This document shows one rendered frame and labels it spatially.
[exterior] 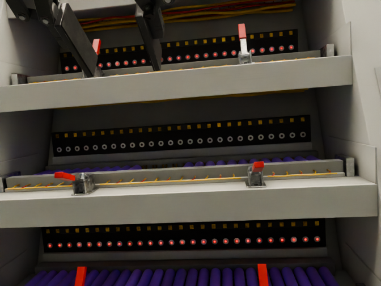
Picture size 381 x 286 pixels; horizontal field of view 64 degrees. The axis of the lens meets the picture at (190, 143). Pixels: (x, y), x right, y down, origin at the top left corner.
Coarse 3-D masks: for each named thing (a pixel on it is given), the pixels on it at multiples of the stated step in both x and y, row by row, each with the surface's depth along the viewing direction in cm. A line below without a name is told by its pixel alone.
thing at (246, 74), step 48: (96, 48) 56; (144, 48) 69; (192, 48) 68; (240, 48) 67; (288, 48) 66; (336, 48) 52; (0, 96) 54; (48, 96) 53; (96, 96) 52; (144, 96) 51; (192, 96) 50; (240, 96) 62
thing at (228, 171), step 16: (320, 160) 48; (336, 160) 47; (16, 176) 54; (32, 176) 53; (48, 176) 52; (96, 176) 51; (112, 176) 51; (128, 176) 51; (144, 176) 50; (160, 176) 50; (176, 176) 50; (192, 176) 49; (208, 176) 49; (224, 176) 49; (240, 176) 49; (272, 176) 46
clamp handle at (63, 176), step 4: (60, 172) 41; (56, 176) 41; (60, 176) 41; (64, 176) 42; (68, 176) 43; (72, 176) 44; (80, 176) 48; (84, 176) 48; (68, 180) 44; (72, 180) 44; (76, 180) 46; (80, 180) 46
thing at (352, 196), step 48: (288, 144) 60; (336, 144) 55; (0, 192) 53; (48, 192) 50; (96, 192) 48; (144, 192) 46; (192, 192) 44; (240, 192) 43; (288, 192) 42; (336, 192) 42
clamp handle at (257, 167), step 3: (255, 162) 38; (258, 162) 38; (261, 162) 38; (252, 165) 45; (255, 165) 38; (258, 165) 38; (261, 165) 38; (252, 168) 41; (255, 168) 38; (258, 168) 38; (261, 168) 39; (252, 171) 43; (255, 171) 41; (258, 171) 41
